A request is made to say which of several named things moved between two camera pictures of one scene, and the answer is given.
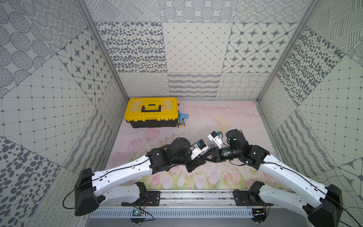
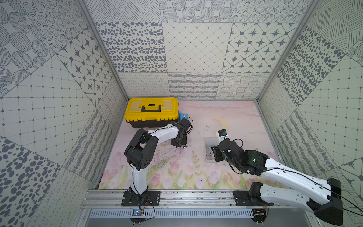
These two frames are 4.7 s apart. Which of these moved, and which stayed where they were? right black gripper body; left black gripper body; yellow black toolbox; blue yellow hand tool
Moved: left black gripper body
Stayed: yellow black toolbox; right black gripper body; blue yellow hand tool
